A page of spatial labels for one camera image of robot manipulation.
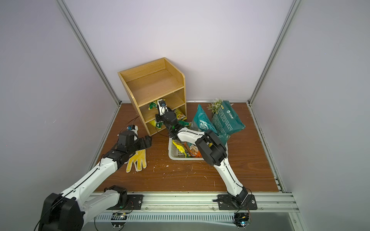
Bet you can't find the yellow green fertilizer packet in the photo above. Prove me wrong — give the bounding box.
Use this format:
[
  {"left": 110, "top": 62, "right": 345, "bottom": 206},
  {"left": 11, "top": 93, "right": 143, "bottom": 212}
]
[
  {"left": 172, "top": 140, "right": 189, "bottom": 158},
  {"left": 148, "top": 99, "right": 162, "bottom": 111}
]

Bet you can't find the white plastic basket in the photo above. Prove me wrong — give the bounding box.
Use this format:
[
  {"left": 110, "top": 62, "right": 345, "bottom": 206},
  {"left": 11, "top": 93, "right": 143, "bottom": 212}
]
[{"left": 168, "top": 135, "right": 229, "bottom": 161}]

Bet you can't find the green orange bee fertilizer bag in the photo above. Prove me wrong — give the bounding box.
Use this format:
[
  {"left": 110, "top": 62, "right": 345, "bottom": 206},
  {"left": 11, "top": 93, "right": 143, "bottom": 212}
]
[{"left": 185, "top": 142, "right": 202, "bottom": 158}]

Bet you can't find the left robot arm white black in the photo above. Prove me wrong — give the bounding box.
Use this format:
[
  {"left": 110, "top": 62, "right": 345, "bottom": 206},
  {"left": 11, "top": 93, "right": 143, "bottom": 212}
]
[{"left": 34, "top": 125, "right": 152, "bottom": 231}]

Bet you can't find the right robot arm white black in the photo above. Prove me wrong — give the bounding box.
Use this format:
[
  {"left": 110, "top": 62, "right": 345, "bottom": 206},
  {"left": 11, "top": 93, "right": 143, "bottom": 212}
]
[{"left": 156, "top": 111, "right": 248, "bottom": 205}]

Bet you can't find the yellow packet lower shelf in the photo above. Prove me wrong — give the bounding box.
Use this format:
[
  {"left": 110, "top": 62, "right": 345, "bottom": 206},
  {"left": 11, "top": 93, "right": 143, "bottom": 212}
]
[{"left": 174, "top": 108, "right": 187, "bottom": 121}]

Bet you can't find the green packet lower shelf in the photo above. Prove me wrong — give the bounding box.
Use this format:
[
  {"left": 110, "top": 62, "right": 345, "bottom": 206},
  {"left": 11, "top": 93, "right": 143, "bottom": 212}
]
[{"left": 149, "top": 119, "right": 164, "bottom": 129}]

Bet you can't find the wooden shelf unit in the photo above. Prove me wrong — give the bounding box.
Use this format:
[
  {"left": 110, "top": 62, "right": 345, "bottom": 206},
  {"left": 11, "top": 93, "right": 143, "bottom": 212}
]
[{"left": 118, "top": 57, "right": 187, "bottom": 135}]

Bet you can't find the large dark green bag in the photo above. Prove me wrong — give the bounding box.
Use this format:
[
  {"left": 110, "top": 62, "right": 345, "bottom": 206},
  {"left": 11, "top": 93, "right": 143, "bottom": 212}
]
[{"left": 190, "top": 101, "right": 245, "bottom": 145}]

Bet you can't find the yellow work glove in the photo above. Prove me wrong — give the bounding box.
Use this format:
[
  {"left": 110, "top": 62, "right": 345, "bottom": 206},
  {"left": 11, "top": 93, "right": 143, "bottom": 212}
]
[{"left": 126, "top": 149, "right": 147, "bottom": 173}]

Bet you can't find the artificial green plant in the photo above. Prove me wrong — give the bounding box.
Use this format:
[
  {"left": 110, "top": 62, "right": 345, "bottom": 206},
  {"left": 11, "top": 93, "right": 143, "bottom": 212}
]
[{"left": 207, "top": 99, "right": 223, "bottom": 114}]

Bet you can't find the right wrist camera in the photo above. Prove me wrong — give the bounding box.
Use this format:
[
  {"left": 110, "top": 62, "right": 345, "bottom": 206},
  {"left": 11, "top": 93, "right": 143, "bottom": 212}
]
[{"left": 157, "top": 99, "right": 168, "bottom": 115}]

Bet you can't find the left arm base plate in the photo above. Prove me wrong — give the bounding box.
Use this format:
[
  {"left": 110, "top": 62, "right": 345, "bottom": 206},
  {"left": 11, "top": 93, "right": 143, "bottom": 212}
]
[{"left": 108, "top": 194, "right": 144, "bottom": 211}]

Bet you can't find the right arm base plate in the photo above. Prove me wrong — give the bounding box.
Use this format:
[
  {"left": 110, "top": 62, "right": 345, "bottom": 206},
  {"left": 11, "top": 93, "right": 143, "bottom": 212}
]
[{"left": 213, "top": 194, "right": 258, "bottom": 210}]

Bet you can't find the aluminium front rail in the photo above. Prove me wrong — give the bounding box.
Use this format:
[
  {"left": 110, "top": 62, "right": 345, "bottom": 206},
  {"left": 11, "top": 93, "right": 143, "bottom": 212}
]
[{"left": 62, "top": 192, "right": 300, "bottom": 214}]

